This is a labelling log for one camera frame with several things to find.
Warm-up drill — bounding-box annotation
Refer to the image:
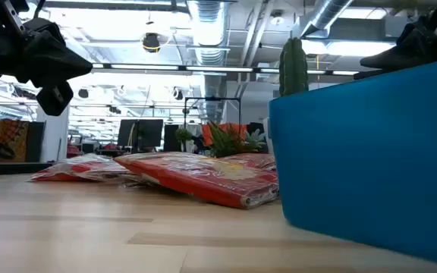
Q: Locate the red Orville popcorn bag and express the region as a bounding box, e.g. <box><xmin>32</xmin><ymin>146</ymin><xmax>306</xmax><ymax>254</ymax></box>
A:
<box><xmin>28</xmin><ymin>152</ymin><xmax>155</xmax><ymax>189</ymax></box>
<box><xmin>114</xmin><ymin>151</ymin><xmax>280</xmax><ymax>210</ymax></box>
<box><xmin>224</xmin><ymin>152</ymin><xmax>278</xmax><ymax>172</ymax></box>

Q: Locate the black round ceiling pendant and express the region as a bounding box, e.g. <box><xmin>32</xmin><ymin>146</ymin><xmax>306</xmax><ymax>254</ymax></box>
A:
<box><xmin>141</xmin><ymin>32</ymin><xmax>162</xmax><ymax>54</ymax></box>

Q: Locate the tall green cactus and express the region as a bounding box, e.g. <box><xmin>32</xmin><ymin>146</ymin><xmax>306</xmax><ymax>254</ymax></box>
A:
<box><xmin>278</xmin><ymin>36</ymin><xmax>310</xmax><ymax>98</ymax></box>

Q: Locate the red and blue food packet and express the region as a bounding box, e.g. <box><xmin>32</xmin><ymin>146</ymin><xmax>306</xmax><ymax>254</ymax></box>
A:
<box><xmin>268</xmin><ymin>56</ymin><xmax>437</xmax><ymax>267</ymax></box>

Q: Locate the black computer monitor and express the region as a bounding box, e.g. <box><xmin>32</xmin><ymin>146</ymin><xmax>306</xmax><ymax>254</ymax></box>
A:
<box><xmin>117</xmin><ymin>118</ymin><xmax>140</xmax><ymax>149</ymax></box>
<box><xmin>139</xmin><ymin>118</ymin><xmax>165</xmax><ymax>149</ymax></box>

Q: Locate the small background potted plant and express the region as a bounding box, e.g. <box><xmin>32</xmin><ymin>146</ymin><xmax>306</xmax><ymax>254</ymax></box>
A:
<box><xmin>174</xmin><ymin>127</ymin><xmax>196</xmax><ymax>153</ymax></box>

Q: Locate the long linear ceiling light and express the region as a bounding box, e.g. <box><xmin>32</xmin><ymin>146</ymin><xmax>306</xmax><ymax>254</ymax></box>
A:
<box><xmin>91</xmin><ymin>62</ymin><xmax>360</xmax><ymax>77</ymax></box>

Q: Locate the orange chair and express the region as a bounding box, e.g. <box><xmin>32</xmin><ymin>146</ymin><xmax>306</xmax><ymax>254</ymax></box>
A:
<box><xmin>201</xmin><ymin>122</ymin><xmax>248</xmax><ymax>148</ymax></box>

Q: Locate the small green succulent plant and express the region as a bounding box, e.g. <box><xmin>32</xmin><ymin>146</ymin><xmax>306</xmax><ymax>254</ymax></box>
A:
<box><xmin>203</xmin><ymin>121</ymin><xmax>269</xmax><ymax>158</ymax></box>

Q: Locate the slanted silver ventilation duct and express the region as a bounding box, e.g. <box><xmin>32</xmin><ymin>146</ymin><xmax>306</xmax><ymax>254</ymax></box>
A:
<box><xmin>300</xmin><ymin>0</ymin><xmax>356</xmax><ymax>39</ymax></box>

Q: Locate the orange patterned wall panel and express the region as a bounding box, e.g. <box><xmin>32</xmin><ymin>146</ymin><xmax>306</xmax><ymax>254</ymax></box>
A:
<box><xmin>0</xmin><ymin>119</ymin><xmax>30</xmax><ymax>163</ymax></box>

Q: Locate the black metal table frame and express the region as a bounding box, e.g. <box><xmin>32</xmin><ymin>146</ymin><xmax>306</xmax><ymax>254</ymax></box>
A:
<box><xmin>0</xmin><ymin>158</ymin><xmax>55</xmax><ymax>179</ymax></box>

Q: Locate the wide silver ventilation duct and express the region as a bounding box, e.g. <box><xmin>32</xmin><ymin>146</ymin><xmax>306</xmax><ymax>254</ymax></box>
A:
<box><xmin>187</xmin><ymin>0</ymin><xmax>229</xmax><ymax>122</ymax></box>

